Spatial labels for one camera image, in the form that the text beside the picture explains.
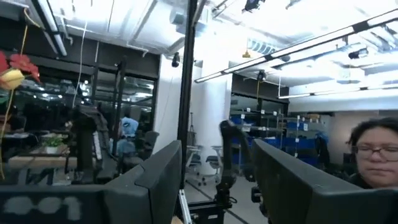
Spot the yellow artificial tulip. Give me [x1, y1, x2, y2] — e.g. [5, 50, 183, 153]
[0, 68, 26, 180]

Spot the black overhead camera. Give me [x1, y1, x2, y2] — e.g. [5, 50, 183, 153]
[244, 0, 266, 12]

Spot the blue bin storage rack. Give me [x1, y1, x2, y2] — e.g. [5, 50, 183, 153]
[229, 105, 325, 166]

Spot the white swivel chair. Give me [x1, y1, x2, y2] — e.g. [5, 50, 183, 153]
[205, 145, 223, 185]
[185, 146, 203, 187]

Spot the black office chair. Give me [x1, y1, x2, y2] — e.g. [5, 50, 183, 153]
[124, 130, 160, 172]

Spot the long ceiling light strip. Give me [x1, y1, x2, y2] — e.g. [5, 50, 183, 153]
[194, 8, 398, 83]
[30, 0, 68, 57]

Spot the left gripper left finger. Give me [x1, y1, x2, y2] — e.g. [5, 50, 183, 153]
[103, 139, 183, 224]

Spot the silver aluminium bracket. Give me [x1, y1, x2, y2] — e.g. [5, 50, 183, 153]
[177, 189, 193, 224]

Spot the black background machine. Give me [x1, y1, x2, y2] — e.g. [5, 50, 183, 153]
[70, 105, 116, 185]

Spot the white round pillar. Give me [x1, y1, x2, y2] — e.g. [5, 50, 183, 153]
[189, 52, 234, 175]

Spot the white hanging cable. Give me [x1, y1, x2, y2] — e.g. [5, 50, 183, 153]
[71, 18, 90, 108]

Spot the light wooden table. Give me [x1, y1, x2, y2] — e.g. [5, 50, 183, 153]
[7, 154, 78, 170]

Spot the yellow ceiling cable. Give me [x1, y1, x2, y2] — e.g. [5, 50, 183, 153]
[20, 7, 42, 57]

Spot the person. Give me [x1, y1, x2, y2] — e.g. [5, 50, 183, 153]
[108, 108, 140, 156]
[345, 117, 398, 190]

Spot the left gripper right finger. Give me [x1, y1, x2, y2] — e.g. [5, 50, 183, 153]
[251, 139, 355, 224]

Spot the orange artificial flower bunch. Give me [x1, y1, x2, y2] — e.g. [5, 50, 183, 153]
[0, 51, 42, 83]

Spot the small potted green plant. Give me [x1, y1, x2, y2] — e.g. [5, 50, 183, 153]
[42, 136, 65, 155]

